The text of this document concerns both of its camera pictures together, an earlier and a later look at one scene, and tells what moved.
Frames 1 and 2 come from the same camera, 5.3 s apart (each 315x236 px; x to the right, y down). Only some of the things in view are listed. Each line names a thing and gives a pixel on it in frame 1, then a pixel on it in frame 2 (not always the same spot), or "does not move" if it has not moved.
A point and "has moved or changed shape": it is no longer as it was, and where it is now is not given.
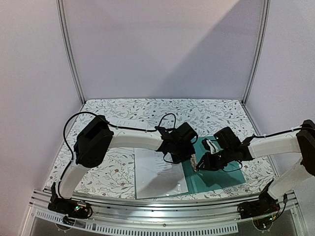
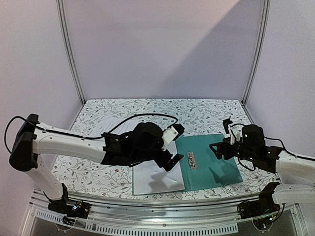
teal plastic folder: [200, 180] does not move
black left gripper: [190, 151] → [173, 161]
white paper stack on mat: [133, 123] does not move
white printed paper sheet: [155, 177] has moved or changed shape
